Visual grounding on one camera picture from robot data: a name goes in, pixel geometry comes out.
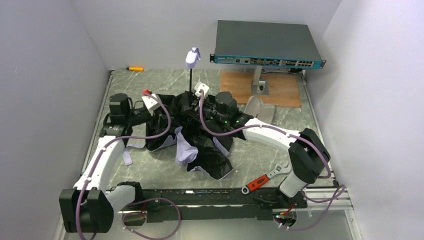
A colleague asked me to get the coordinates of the lilac umbrella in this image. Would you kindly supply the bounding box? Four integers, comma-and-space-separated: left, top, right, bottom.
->
121, 46, 234, 181

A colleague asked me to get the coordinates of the pink umbrella case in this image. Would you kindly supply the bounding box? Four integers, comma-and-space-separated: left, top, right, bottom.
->
244, 96, 276, 124

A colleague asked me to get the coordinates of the wooden base board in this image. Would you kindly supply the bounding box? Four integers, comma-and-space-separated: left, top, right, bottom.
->
220, 71, 302, 108

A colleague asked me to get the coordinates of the network switch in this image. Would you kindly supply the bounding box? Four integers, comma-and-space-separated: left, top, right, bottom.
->
209, 20, 326, 95

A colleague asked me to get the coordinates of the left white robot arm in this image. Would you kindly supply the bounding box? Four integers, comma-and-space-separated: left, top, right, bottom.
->
59, 91, 160, 234

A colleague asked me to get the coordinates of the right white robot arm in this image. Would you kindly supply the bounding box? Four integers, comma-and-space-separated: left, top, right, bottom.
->
195, 90, 331, 199

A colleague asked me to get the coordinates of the black yellow tool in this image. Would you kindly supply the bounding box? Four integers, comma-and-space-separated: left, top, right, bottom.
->
288, 68, 303, 74

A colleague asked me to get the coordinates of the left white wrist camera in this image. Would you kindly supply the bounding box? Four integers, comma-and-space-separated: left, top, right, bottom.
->
141, 89, 160, 113

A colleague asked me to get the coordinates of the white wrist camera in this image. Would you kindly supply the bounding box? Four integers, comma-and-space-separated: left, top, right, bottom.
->
194, 81, 210, 98
141, 89, 160, 113

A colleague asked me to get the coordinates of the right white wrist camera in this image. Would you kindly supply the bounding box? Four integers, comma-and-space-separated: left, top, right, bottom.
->
194, 81, 210, 98

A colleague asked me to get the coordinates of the yellow handled screwdriver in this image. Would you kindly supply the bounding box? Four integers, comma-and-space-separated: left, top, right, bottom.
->
125, 66, 144, 72

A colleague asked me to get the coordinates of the red handled adjustable wrench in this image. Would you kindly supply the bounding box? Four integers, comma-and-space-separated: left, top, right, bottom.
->
241, 162, 292, 195

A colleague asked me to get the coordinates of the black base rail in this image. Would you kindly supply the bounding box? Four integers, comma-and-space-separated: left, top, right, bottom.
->
123, 187, 308, 223

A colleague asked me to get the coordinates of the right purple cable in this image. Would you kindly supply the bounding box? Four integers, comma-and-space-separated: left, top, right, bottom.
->
198, 89, 347, 232

